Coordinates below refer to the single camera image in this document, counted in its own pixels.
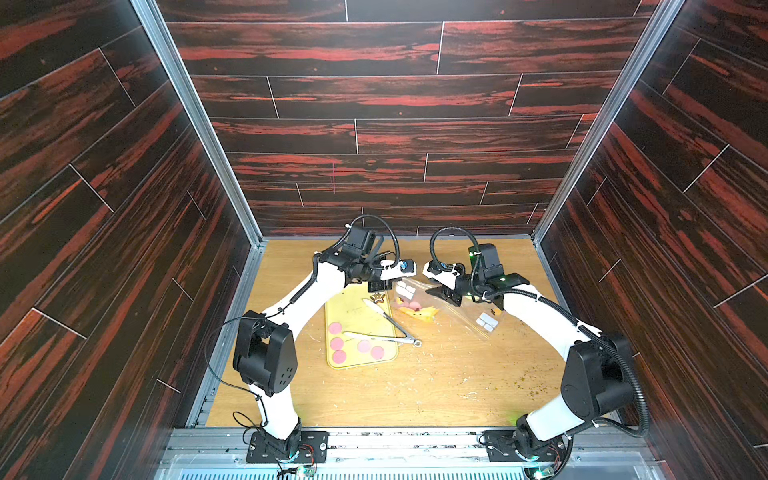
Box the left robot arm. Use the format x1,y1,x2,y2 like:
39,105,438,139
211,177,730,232
230,214,416,462

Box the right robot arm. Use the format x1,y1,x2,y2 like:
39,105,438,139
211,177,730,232
424,241,650,463

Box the star gingerbread cookie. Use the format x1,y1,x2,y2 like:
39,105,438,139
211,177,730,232
370,292,387,304

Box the yellow plastic tray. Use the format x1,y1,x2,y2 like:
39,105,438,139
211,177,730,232
324,284,399,370

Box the clear resealable bag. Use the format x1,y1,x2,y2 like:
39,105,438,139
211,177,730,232
391,278,470,323

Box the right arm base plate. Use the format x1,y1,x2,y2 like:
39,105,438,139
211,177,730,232
478,429,570,463

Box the metal tongs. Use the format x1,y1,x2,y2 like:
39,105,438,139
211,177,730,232
343,298,424,349

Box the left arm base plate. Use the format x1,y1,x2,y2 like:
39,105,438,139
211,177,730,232
246,430,329,464

